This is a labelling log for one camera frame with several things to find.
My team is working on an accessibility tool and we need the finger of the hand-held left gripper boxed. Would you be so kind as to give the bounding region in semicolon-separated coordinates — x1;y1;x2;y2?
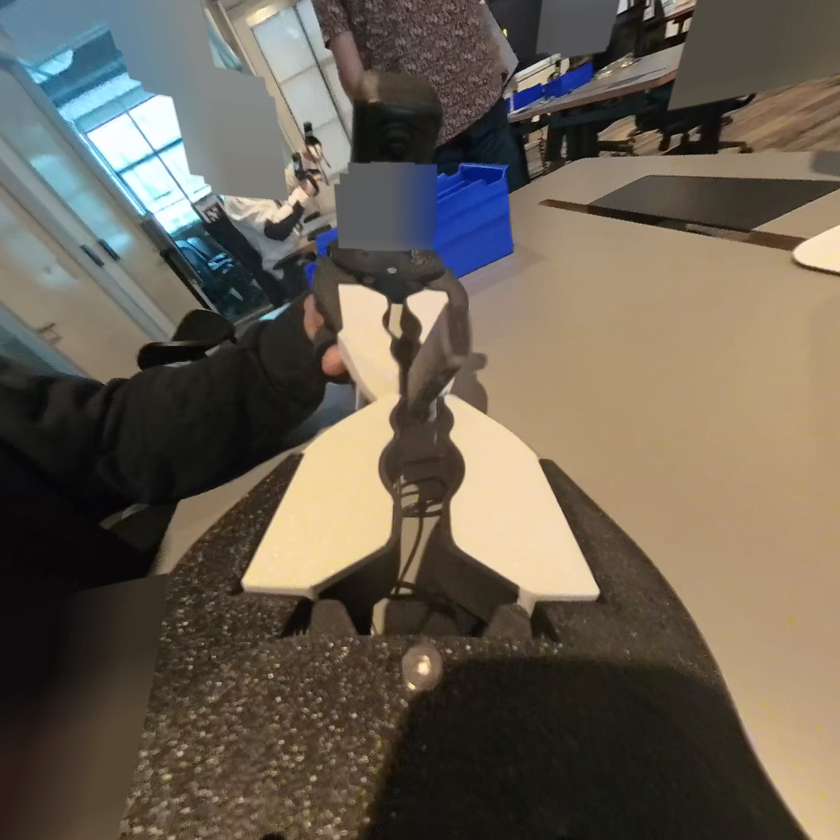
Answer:
402;289;454;371
338;285;409;404

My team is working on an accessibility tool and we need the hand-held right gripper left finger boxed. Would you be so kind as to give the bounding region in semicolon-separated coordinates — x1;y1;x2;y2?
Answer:
240;395;406;601

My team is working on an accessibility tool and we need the black office chair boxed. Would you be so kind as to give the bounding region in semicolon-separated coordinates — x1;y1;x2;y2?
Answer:
136;308;238;370

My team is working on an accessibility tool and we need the office desk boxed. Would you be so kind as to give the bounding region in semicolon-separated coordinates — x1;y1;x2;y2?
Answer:
508;42;686;165

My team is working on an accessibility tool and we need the grey usb hub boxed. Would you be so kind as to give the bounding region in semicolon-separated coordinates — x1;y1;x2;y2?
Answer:
399;331;490;424

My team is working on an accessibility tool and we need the person's black jacket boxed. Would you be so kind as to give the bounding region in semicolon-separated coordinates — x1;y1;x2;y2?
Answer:
0;427;175;592

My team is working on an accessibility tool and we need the black desk mat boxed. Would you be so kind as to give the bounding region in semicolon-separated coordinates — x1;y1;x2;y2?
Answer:
586;174;840;232

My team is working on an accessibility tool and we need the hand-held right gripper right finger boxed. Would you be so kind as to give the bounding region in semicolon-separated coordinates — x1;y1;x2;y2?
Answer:
441;395;602;606

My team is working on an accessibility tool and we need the person's left forearm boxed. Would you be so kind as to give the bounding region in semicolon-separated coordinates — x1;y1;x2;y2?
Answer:
0;322;309;526

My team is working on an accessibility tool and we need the black usb cable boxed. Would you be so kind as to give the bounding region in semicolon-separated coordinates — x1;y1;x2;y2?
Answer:
387;394;460;621

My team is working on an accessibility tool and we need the person's left hand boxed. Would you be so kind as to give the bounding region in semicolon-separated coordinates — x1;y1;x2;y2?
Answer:
249;294;350;409

